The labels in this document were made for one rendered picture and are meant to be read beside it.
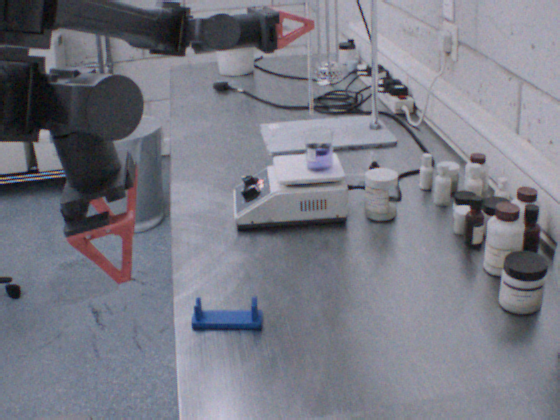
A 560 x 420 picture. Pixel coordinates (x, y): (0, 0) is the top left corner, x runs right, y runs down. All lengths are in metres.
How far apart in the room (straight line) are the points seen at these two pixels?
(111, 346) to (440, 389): 1.58
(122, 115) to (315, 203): 0.69
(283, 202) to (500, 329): 0.46
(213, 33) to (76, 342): 1.52
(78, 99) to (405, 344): 0.57
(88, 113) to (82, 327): 1.88
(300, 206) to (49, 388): 1.19
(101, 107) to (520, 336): 0.65
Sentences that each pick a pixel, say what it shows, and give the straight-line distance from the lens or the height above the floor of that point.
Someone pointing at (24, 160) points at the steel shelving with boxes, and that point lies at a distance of 3.50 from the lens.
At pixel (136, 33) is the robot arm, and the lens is 1.01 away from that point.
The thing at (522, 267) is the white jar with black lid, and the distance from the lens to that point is 1.03.
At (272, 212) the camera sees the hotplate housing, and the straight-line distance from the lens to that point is 1.26.
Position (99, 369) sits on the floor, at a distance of 2.24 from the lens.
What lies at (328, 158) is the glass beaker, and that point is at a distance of 1.26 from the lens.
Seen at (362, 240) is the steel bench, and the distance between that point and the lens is 1.23.
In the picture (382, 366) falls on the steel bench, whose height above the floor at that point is 0.75.
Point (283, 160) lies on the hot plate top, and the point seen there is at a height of 0.84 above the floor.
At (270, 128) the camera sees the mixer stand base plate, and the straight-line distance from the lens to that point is 1.74.
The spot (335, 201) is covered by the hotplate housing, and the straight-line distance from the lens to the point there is 1.26.
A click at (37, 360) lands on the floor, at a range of 2.34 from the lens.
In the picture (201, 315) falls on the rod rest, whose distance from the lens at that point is 1.03.
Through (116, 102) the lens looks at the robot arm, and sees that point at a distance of 0.61.
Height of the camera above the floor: 1.32
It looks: 25 degrees down
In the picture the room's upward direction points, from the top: 3 degrees counter-clockwise
